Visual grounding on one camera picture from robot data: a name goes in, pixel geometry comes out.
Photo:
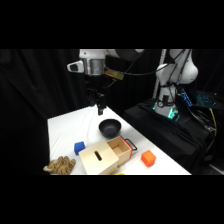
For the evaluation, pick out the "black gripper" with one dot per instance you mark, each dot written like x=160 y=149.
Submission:
x=93 y=83

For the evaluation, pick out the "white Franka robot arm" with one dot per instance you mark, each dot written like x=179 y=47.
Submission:
x=181 y=71

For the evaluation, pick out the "black bowl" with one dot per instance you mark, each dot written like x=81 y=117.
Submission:
x=109 y=128

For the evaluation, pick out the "tan connector block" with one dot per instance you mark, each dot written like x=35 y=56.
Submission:
x=115 y=74

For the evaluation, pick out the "blue cube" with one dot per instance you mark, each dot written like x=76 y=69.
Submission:
x=79 y=147

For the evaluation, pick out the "light wooden box with slot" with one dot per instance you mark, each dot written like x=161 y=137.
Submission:
x=98 y=157

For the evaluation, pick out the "black curtain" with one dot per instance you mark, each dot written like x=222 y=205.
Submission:
x=36 y=86

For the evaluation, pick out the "brown plush toy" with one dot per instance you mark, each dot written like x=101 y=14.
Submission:
x=61 y=165

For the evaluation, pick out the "small yellow object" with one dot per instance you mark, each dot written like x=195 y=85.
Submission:
x=120 y=173

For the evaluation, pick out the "orange cube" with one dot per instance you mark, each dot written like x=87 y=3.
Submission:
x=148 y=158

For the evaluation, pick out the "black cloth covered stand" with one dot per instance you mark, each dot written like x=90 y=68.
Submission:
x=166 y=135

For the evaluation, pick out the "blue backlit keyboard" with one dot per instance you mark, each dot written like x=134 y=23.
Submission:
x=206 y=98

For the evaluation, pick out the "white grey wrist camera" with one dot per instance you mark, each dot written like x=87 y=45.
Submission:
x=75 y=67

